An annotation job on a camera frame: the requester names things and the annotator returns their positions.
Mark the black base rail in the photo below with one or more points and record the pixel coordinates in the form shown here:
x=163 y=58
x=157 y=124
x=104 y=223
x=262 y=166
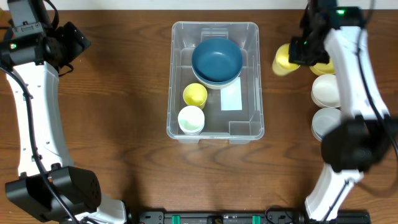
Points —
x=269 y=217

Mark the dark blue bowl front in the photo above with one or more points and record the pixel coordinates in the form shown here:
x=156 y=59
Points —
x=227 y=82

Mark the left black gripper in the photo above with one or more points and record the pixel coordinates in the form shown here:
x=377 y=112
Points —
x=68 y=34

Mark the clear plastic storage container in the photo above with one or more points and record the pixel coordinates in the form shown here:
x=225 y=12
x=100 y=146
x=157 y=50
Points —
x=238 y=127

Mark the light grey bowl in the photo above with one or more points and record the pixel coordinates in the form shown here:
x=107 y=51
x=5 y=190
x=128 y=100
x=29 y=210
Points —
x=325 y=120

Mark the cream cup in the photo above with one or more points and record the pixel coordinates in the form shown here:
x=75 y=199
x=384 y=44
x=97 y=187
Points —
x=191 y=120

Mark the yellow bowl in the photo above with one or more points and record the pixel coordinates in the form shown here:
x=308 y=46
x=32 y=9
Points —
x=323 y=68

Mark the white bowl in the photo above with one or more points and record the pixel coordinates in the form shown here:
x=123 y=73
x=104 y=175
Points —
x=325 y=92

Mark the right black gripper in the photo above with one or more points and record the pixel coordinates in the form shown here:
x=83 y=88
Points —
x=296 y=55

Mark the white label in container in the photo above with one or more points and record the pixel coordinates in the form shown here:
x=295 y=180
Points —
x=231 y=97

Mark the dark blue bowl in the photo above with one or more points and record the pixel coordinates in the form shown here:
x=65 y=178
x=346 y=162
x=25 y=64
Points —
x=227 y=82
x=217 y=59

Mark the yellow cup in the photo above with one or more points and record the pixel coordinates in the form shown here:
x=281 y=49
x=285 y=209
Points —
x=195 y=94
x=281 y=65

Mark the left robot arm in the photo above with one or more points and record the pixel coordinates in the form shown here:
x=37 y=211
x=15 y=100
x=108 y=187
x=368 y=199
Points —
x=49 y=186

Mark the beige bowl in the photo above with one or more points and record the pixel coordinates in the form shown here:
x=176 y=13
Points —
x=216 y=87

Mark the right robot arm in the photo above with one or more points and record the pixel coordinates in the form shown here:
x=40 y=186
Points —
x=367 y=130

